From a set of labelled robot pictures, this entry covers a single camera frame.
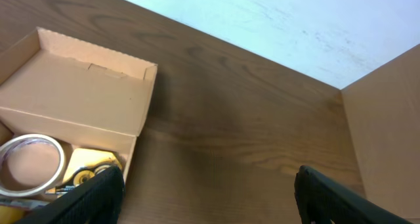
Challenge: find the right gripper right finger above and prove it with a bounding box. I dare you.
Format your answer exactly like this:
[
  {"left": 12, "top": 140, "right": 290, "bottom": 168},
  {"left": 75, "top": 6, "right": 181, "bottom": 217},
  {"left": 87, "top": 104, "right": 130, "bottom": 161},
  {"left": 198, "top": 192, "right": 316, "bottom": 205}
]
[{"left": 294, "top": 166, "right": 411, "bottom": 224}]

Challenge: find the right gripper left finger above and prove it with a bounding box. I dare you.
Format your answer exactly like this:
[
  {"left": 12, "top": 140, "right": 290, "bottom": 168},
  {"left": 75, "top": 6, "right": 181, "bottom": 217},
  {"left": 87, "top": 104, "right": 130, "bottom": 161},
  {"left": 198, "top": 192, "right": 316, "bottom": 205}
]
[{"left": 17, "top": 166, "right": 125, "bottom": 224}]

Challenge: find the blue white marker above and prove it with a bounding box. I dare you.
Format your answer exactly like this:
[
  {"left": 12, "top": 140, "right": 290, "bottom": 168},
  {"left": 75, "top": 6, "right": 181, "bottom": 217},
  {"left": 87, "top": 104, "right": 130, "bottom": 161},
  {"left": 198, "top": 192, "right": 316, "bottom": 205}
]
[{"left": 1, "top": 197, "right": 49, "bottom": 211}]

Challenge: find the small yellow tape roll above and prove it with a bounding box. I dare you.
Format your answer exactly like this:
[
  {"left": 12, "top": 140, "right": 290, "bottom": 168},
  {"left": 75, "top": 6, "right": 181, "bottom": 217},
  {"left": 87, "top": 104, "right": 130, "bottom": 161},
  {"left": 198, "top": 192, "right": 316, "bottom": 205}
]
[{"left": 0, "top": 206, "right": 26, "bottom": 224}]

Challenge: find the large white tape roll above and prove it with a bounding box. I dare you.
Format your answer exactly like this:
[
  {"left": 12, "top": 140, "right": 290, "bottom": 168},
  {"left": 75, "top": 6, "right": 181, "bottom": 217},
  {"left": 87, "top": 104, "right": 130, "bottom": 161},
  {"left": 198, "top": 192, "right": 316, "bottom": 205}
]
[{"left": 1, "top": 134, "right": 66, "bottom": 198}]

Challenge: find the cardboard box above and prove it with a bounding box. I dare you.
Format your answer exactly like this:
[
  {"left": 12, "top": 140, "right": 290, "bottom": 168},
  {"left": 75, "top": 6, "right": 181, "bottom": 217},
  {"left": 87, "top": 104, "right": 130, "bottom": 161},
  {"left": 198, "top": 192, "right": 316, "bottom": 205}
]
[{"left": 0, "top": 26, "right": 158, "bottom": 224}]

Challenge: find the yellow sticky note pad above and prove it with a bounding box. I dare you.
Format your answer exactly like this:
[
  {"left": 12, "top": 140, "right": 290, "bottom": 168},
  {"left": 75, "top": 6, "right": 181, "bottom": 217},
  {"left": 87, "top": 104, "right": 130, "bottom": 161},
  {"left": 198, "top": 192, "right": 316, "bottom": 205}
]
[{"left": 62, "top": 148, "right": 123, "bottom": 182}]

